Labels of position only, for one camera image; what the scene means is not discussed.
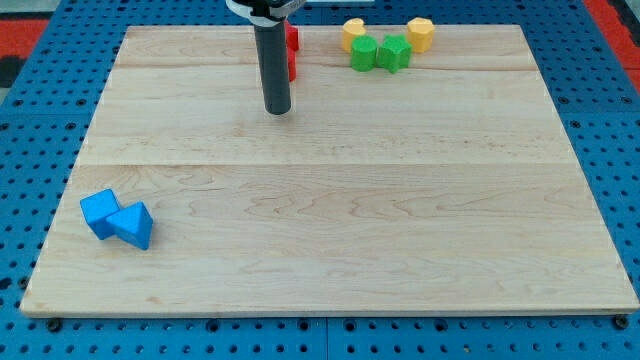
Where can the yellow heart-shaped block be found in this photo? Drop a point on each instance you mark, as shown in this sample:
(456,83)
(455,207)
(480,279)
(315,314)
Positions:
(352,29)

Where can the yellow hexagon block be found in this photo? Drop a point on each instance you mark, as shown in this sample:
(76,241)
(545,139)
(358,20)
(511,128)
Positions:
(420,34)

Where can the blue triangle block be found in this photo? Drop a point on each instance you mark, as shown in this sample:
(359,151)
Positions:
(133,225)

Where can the lower red block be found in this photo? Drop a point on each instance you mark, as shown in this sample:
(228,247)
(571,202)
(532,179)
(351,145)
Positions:
(291,64)

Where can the light wooden board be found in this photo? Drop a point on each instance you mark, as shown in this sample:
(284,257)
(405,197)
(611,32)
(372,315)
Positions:
(449,188)

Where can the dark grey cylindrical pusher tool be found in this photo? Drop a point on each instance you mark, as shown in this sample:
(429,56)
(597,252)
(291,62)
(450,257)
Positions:
(273,64)

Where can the green star block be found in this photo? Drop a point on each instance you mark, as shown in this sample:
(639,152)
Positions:
(394,53)

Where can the red block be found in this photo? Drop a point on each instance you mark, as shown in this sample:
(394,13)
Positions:
(291,36)
(291,64)

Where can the green cylinder block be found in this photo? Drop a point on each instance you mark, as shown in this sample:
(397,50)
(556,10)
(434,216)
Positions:
(363,53)

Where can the upper red block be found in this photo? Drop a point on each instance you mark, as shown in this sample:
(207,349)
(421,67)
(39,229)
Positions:
(291,36)

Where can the blue cube block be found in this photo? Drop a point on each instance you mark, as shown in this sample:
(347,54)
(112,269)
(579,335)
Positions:
(96,209)

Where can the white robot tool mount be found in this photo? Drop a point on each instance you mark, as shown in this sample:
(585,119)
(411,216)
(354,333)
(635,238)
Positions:
(264,13)

